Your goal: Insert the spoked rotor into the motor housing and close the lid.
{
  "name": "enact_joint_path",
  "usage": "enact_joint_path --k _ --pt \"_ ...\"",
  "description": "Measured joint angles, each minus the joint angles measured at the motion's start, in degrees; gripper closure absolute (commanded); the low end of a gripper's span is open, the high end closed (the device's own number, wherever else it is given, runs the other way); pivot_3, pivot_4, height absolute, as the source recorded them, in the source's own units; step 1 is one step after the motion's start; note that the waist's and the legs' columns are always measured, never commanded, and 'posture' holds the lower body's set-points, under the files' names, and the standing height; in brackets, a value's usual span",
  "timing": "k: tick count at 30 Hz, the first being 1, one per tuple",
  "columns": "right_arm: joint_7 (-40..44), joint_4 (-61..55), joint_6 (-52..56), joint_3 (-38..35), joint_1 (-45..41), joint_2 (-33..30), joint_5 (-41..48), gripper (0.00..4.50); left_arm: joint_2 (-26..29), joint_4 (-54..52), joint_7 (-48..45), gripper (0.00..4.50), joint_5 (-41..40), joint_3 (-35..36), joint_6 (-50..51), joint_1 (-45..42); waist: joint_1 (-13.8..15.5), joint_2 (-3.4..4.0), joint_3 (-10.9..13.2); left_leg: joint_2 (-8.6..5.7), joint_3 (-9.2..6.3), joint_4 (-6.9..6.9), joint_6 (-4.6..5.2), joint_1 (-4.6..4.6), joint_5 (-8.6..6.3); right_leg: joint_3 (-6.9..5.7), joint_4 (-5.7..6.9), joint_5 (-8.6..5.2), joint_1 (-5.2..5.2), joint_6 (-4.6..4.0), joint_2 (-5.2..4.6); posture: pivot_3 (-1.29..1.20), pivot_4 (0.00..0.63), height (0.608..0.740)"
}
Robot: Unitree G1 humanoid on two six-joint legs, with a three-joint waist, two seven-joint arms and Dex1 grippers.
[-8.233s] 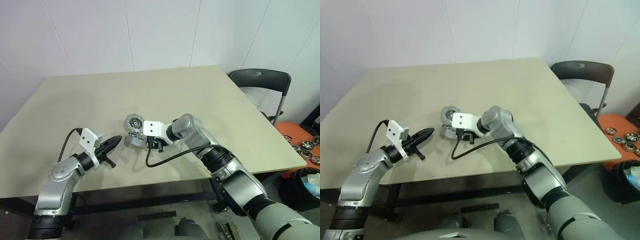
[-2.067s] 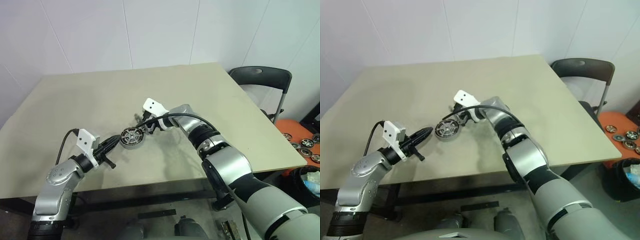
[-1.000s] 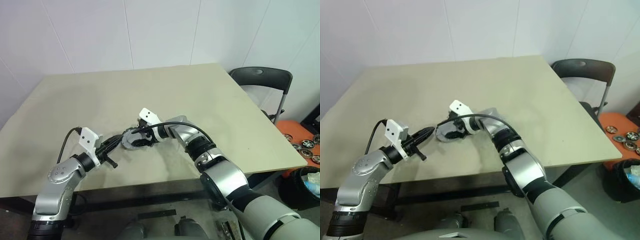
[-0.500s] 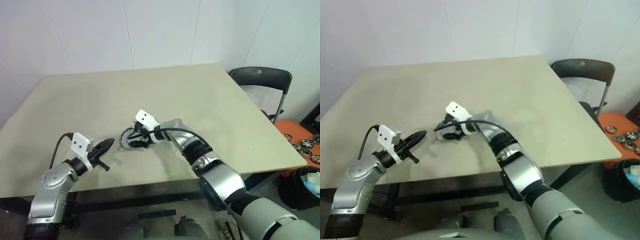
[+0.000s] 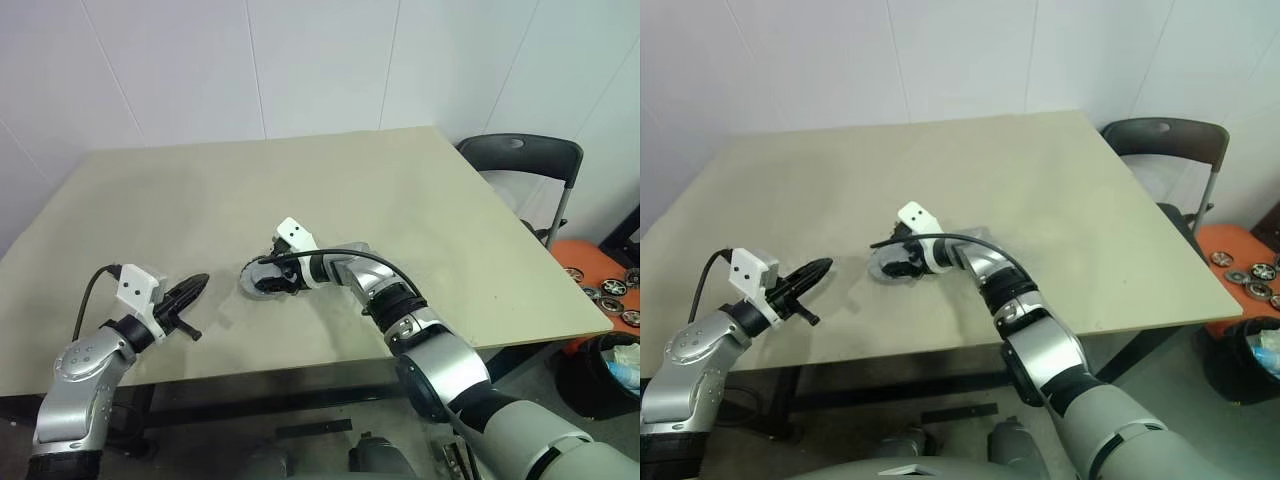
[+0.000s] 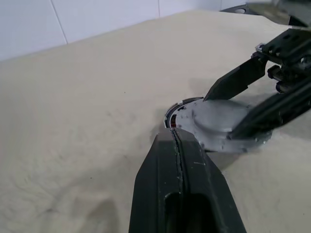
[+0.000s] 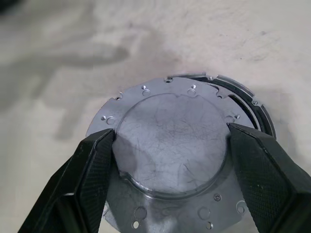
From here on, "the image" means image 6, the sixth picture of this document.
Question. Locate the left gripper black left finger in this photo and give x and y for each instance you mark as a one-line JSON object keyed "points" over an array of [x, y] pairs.
{"points": [[153, 174]]}

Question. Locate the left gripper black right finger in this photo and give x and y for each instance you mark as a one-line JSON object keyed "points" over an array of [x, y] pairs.
{"points": [[206, 179]]}

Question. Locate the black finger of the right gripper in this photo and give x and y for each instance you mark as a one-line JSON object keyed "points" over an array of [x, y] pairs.
{"points": [[238, 80], [272, 114]]}

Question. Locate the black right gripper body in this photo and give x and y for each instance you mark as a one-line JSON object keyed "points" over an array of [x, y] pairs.
{"points": [[289, 51]]}

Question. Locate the silver motor lid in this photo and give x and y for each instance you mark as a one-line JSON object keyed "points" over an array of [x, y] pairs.
{"points": [[213, 116]]}

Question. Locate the motor housing with copper windings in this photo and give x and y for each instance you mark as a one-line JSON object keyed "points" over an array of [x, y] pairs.
{"points": [[172, 119]]}

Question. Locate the black flat plate with hole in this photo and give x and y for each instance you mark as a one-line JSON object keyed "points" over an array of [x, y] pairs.
{"points": [[233, 10]]}

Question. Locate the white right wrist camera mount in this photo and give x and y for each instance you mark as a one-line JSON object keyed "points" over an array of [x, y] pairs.
{"points": [[267, 8]]}

